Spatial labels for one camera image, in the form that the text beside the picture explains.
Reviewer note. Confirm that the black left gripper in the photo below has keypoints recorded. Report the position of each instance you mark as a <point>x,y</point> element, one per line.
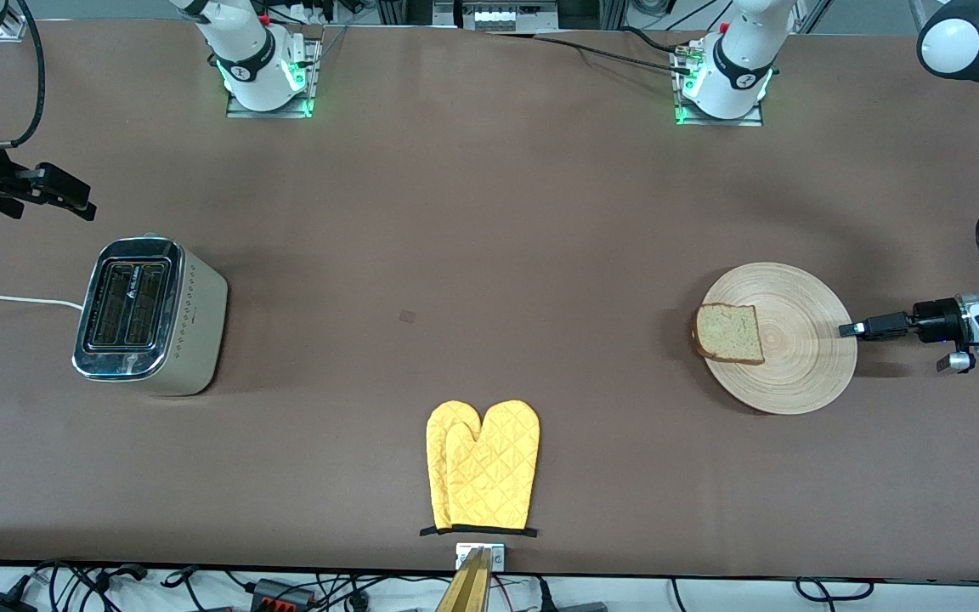
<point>934,320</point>

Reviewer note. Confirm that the round wooden plate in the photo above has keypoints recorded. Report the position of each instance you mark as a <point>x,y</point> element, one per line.
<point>804,357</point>

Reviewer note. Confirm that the brown bread slice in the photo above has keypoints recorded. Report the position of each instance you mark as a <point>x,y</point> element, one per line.
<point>729,333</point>

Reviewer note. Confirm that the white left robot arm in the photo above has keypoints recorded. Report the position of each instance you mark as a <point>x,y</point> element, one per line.
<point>965,38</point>

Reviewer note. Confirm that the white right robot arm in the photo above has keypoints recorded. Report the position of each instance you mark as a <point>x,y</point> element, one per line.
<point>243,42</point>

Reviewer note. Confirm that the silver two-slot toaster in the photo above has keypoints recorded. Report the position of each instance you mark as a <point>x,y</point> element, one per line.
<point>183,323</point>

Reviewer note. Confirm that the black power adapter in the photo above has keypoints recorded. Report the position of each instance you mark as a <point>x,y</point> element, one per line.
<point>1,602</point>

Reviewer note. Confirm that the yellow quilted oven mitt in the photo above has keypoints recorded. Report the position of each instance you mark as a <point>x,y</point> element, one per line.
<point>437,459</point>
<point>494,467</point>

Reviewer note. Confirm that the black and red connector box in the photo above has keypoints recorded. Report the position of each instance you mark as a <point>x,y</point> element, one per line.
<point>284,592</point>

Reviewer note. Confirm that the white power strip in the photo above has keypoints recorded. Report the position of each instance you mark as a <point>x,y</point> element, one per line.
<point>506,15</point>

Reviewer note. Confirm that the yellow wooden pole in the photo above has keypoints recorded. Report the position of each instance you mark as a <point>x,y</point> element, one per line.
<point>468,586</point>

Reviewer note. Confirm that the aluminium corner bracket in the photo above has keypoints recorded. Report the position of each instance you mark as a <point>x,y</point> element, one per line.
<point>14,30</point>

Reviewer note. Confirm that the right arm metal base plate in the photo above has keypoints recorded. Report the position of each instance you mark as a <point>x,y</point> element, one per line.
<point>268,113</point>

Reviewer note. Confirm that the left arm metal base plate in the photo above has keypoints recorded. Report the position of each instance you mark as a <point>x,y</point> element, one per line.
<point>719,121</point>

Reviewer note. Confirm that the small metal mounting bracket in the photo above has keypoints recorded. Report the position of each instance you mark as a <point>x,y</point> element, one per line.
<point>498,554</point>

